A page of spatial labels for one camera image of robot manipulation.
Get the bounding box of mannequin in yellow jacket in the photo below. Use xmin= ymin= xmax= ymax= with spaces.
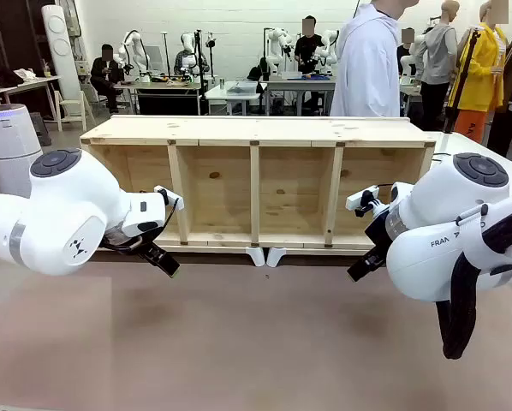
xmin=448 ymin=0 xmax=510 ymax=145

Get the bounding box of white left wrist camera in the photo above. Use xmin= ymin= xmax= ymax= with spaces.
xmin=152 ymin=184 xmax=185 ymax=211

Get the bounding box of pine wooden shelf unit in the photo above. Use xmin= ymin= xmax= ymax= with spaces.
xmin=79 ymin=114 xmax=437 ymax=257

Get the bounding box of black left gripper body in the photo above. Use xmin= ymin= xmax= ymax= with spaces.
xmin=97 ymin=229 xmax=157 ymax=258

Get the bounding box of table with clothes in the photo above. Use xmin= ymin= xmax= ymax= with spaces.
xmin=0 ymin=67 xmax=63 ymax=122

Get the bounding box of mannequin in grey hoodie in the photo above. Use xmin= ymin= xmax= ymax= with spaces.
xmin=419 ymin=0 xmax=461 ymax=132

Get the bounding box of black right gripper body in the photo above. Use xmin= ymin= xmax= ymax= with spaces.
xmin=364 ymin=205 xmax=396 ymax=259

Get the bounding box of standing person in black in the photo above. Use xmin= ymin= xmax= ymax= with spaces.
xmin=294 ymin=15 xmax=326 ymax=74

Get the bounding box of seated person in plaid shirt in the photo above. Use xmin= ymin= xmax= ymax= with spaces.
xmin=173 ymin=47 xmax=211 ymax=77

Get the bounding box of tall white air conditioner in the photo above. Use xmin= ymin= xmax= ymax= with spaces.
xmin=40 ymin=3 xmax=82 ymax=106

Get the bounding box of grey long work table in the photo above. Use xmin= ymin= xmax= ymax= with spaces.
xmin=259 ymin=73 xmax=338 ymax=116

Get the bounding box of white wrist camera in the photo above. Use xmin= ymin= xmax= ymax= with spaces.
xmin=152 ymin=184 xmax=185 ymax=211
xmin=345 ymin=184 xmax=380 ymax=218

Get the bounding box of black tripod stand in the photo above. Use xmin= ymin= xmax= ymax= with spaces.
xmin=443 ymin=25 xmax=485 ymax=134

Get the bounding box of person in white hoodie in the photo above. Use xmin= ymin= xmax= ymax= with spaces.
xmin=329 ymin=0 xmax=405 ymax=117

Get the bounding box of seated person in black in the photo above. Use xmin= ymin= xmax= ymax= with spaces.
xmin=89 ymin=44 xmax=127 ymax=115

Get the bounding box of thin black camera cable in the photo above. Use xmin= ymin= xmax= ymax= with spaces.
xmin=162 ymin=197 xmax=179 ymax=235

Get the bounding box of white work table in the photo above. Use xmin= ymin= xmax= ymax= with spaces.
xmin=204 ymin=80 xmax=269 ymax=116

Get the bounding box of person with blurred face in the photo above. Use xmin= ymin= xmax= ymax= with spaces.
xmin=396 ymin=27 xmax=418 ymax=86

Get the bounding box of white round air purifier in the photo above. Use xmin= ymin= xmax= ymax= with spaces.
xmin=0 ymin=104 xmax=44 ymax=199

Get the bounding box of white wooden chair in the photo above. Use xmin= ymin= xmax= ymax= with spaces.
xmin=57 ymin=88 xmax=95 ymax=132

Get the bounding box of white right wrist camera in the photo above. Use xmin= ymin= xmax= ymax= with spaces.
xmin=345 ymin=184 xmax=380 ymax=218

